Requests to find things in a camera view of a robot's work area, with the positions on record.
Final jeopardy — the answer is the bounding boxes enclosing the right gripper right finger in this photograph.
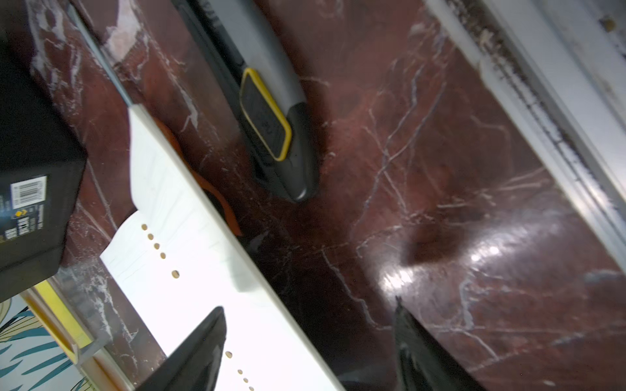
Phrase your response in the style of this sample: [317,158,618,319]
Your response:
[393,297,484,391]

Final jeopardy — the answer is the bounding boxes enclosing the yellow black toolbox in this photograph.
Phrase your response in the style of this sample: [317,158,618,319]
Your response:
[0,38,89,304]

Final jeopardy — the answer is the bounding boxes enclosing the notebook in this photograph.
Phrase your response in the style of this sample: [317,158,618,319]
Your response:
[101,104,342,390]

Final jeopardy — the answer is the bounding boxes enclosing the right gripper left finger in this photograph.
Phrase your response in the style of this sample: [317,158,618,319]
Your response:
[137,306,227,391]

